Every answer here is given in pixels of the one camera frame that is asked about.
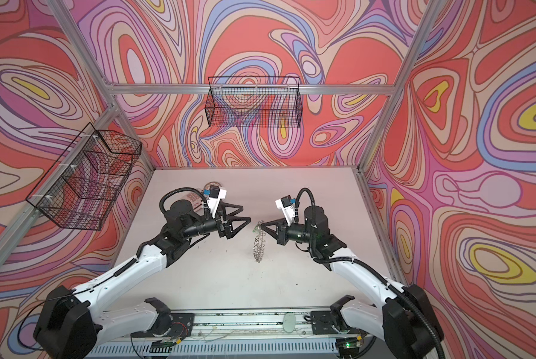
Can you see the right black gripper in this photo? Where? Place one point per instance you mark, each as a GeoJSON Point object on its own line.
{"type": "Point", "coordinates": [283, 235]}

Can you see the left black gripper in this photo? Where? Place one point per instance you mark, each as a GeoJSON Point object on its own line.
{"type": "Point", "coordinates": [224, 231]}

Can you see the metal disc key ring holder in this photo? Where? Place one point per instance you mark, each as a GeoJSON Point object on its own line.
{"type": "Point", "coordinates": [259, 244]}

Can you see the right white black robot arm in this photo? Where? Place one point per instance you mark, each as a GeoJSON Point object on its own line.
{"type": "Point", "coordinates": [401, 316]}

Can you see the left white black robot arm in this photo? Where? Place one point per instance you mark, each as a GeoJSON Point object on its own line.
{"type": "Point", "coordinates": [74, 321]}

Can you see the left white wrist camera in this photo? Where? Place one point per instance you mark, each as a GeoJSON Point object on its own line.
{"type": "Point", "coordinates": [215, 195]}

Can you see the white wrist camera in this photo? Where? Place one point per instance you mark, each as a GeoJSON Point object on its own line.
{"type": "Point", "coordinates": [287, 205]}
{"type": "Point", "coordinates": [215, 195]}

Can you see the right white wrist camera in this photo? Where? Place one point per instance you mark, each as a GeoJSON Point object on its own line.
{"type": "Point", "coordinates": [287, 205]}

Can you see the white oval puck on rail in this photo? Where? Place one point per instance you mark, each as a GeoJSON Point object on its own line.
{"type": "Point", "coordinates": [289, 323]}

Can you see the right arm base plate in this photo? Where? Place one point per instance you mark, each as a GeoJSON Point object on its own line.
{"type": "Point", "coordinates": [329, 323]}

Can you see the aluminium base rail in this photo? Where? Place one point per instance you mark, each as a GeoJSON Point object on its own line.
{"type": "Point", "coordinates": [221, 334]}

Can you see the black wire basket back wall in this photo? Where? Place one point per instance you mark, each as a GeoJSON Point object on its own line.
{"type": "Point", "coordinates": [254, 102]}

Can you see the black wire basket wall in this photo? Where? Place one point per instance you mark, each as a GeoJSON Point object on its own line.
{"type": "Point", "coordinates": [80, 190]}
{"type": "Point", "coordinates": [254, 102]}

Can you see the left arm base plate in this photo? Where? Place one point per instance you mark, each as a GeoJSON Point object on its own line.
{"type": "Point", "coordinates": [175, 325]}

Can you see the black wire basket left wall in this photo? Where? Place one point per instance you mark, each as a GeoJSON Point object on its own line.
{"type": "Point", "coordinates": [80, 190]}

